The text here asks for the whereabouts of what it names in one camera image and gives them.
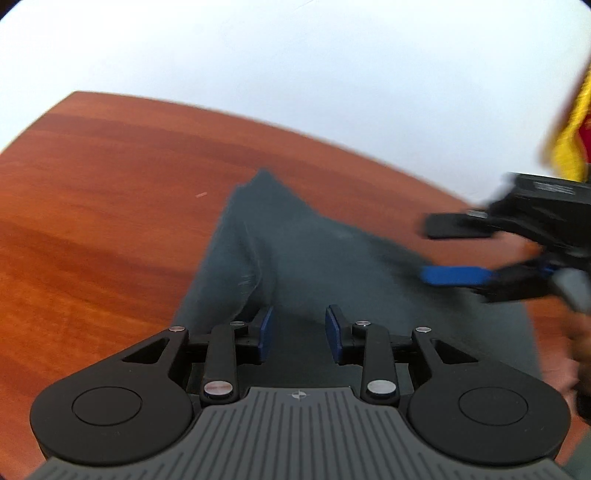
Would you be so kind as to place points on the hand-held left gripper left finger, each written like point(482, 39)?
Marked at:
point(266, 333)

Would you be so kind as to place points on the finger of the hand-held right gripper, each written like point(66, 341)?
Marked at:
point(455, 275)
point(455, 225)

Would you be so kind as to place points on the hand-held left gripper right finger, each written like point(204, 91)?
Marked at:
point(333, 333)

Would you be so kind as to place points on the grey pants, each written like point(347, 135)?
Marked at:
point(314, 258)

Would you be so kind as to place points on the yellow and red flag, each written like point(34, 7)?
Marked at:
point(572, 138)

